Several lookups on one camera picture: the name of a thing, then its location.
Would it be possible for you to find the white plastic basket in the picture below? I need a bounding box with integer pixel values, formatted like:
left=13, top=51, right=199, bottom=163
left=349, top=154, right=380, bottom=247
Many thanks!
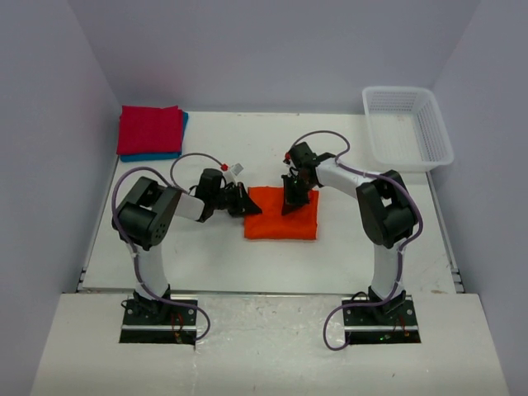
left=362, top=86, right=455, bottom=172

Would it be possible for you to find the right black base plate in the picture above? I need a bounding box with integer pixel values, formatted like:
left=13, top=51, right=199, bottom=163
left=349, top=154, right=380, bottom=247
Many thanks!
left=342, top=289, right=418, bottom=328

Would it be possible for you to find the folded red t shirt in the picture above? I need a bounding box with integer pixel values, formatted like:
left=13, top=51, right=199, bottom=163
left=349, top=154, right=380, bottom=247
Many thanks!
left=116, top=106, right=184, bottom=155

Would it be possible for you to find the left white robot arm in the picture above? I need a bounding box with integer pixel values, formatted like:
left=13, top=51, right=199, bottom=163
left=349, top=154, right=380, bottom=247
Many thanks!
left=111, top=167, right=262, bottom=306

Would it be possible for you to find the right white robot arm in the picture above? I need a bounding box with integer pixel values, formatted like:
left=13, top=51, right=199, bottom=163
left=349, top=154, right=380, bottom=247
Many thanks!
left=281, top=142, right=423, bottom=314

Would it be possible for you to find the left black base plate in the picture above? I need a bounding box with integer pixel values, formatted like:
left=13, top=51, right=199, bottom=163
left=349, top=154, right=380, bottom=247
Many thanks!
left=121, top=294, right=197, bottom=330

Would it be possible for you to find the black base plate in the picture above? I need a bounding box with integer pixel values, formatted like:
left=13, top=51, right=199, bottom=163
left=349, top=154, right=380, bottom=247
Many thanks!
left=342, top=289, right=418, bottom=328
left=121, top=294, right=197, bottom=330

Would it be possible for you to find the folded blue t shirt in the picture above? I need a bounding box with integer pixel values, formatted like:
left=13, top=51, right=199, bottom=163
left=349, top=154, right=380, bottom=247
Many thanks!
left=119, top=111, right=189, bottom=163

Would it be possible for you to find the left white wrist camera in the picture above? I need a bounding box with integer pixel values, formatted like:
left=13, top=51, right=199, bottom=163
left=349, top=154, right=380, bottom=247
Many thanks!
left=226, top=163, right=243, bottom=183

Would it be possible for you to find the orange t shirt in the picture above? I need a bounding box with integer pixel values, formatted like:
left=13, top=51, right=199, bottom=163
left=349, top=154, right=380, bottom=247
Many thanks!
left=244, top=186, right=319, bottom=241

